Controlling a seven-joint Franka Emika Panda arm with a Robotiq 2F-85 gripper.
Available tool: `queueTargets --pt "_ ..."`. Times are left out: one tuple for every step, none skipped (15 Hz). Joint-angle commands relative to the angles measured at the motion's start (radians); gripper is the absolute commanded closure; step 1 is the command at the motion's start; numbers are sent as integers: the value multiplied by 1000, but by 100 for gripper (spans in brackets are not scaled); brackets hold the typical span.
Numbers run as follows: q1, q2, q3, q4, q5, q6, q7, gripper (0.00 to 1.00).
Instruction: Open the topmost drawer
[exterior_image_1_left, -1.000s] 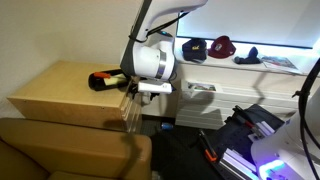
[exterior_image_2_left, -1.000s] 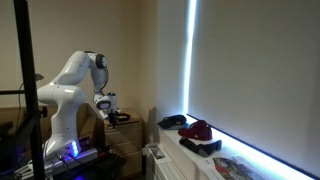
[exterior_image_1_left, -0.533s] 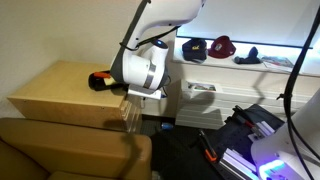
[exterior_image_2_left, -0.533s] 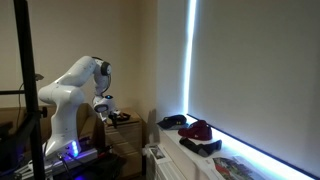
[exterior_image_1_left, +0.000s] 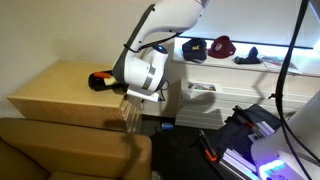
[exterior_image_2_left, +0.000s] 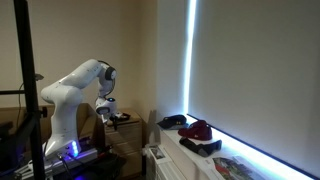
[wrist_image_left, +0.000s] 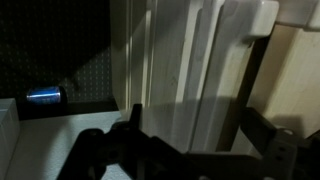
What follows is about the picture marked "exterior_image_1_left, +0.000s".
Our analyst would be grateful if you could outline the thin wooden drawer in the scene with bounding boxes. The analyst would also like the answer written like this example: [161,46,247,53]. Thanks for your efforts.
[120,94,144,116]

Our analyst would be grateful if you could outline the light wooden drawer cabinet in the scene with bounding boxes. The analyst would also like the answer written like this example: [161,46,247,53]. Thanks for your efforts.
[6,60,145,135]

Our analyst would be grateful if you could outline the small blue object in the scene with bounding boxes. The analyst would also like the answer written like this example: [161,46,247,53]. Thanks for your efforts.
[160,121,175,131]

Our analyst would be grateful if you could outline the small photo booklet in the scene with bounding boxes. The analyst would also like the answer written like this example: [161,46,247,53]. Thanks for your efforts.
[186,81,218,93]

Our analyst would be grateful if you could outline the yellow sticky note pad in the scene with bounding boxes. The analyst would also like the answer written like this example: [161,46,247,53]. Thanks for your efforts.
[103,76,118,87]

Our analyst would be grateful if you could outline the navy baseball cap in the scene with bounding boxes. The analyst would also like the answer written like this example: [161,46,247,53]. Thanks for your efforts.
[181,37,209,65]

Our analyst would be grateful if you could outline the orange marker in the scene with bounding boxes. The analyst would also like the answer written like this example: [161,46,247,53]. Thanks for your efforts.
[93,71,112,80]

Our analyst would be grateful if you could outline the maroon baseball cap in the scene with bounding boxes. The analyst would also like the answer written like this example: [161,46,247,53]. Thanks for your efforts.
[207,35,237,60]

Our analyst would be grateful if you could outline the orange black clamp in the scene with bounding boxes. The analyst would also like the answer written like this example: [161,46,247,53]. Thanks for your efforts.
[197,128,220,164]

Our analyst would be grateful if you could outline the white window sill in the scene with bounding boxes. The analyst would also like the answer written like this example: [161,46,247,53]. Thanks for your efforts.
[172,36,320,78]

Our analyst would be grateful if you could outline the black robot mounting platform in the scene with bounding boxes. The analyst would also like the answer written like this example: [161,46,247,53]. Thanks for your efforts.
[196,103,294,180]

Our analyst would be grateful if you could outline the black red clamp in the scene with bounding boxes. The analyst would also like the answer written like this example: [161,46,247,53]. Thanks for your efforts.
[232,104,266,138]

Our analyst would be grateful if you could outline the brown leather sofa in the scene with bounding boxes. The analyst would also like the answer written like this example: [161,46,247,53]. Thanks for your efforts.
[0,116,153,180]

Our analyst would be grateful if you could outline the printed magazine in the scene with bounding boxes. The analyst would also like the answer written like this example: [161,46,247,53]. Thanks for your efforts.
[260,55,303,75]

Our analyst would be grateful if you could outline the grey window roller blind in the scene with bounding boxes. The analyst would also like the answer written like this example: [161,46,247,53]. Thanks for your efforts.
[178,0,320,50]

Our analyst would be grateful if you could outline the black ring-shaped object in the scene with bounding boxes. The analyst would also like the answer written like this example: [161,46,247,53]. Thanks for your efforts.
[87,69,128,93]

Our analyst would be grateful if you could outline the aluminium extrusion rail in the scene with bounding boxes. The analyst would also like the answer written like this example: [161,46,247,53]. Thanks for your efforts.
[217,147,259,180]

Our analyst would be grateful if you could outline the black cable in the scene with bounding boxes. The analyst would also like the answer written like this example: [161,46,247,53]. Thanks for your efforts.
[267,0,320,180]

